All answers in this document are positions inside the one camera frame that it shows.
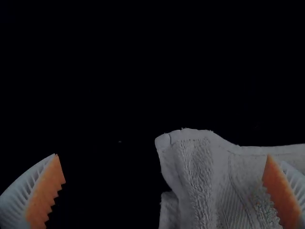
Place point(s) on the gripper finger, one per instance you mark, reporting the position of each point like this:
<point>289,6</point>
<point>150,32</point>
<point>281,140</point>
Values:
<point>26,198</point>
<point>286,190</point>

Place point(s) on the black mat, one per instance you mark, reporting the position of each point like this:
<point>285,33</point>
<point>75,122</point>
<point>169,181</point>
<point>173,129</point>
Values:
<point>119,71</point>

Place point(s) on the pale towel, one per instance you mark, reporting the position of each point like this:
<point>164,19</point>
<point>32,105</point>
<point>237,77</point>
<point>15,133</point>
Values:
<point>205,181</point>

